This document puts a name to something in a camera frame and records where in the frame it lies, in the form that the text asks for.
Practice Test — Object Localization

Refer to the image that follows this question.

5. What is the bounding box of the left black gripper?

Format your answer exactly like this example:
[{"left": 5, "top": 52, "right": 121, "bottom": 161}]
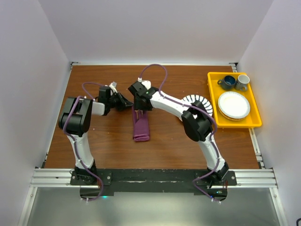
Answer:
[{"left": 107, "top": 90, "right": 133, "bottom": 111}]

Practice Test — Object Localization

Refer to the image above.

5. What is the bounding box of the purple cloth napkin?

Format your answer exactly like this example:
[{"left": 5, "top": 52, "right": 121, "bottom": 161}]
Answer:
[{"left": 132, "top": 107, "right": 150, "bottom": 142}]

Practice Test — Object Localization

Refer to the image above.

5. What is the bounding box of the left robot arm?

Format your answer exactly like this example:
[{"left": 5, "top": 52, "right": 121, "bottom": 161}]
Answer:
[{"left": 58, "top": 82, "right": 134, "bottom": 185}]

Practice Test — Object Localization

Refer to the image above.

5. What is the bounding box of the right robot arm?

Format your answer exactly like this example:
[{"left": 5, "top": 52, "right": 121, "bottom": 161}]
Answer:
[{"left": 128, "top": 81, "right": 229, "bottom": 185}]

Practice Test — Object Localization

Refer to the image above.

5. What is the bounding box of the blue striped white plate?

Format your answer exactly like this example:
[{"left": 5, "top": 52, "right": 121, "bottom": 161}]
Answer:
[{"left": 181, "top": 94, "right": 213, "bottom": 117}]

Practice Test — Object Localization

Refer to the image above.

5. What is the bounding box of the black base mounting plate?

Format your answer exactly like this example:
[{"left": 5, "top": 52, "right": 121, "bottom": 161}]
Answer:
[{"left": 70, "top": 169, "right": 237, "bottom": 201}]

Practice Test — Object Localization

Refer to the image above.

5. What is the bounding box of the blue grey bowl cup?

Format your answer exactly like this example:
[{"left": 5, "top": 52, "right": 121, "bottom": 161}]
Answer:
[{"left": 217, "top": 75, "right": 236, "bottom": 91}]

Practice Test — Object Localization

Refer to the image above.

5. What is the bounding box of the white plate in tray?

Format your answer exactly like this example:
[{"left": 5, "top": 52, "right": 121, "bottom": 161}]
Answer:
[{"left": 218, "top": 91, "right": 251, "bottom": 120}]

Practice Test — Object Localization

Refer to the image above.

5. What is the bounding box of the white grey mug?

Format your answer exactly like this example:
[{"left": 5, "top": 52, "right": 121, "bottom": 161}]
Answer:
[{"left": 235, "top": 74, "right": 250, "bottom": 91}]

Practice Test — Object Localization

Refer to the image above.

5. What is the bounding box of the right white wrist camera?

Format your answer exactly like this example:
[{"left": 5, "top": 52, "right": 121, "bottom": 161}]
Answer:
[{"left": 137, "top": 77, "right": 151, "bottom": 89}]

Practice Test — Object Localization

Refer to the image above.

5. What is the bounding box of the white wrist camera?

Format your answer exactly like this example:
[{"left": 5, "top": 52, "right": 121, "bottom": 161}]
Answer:
[
  {"left": 109, "top": 81, "right": 118, "bottom": 93},
  {"left": 137, "top": 77, "right": 151, "bottom": 89}
]

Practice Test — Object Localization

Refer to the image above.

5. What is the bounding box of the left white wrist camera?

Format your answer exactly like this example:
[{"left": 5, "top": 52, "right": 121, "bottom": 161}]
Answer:
[{"left": 109, "top": 81, "right": 118, "bottom": 93}]

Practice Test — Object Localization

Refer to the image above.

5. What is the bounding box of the aluminium frame rail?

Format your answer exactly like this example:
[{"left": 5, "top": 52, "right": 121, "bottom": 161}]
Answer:
[{"left": 17, "top": 62, "right": 289, "bottom": 226}]

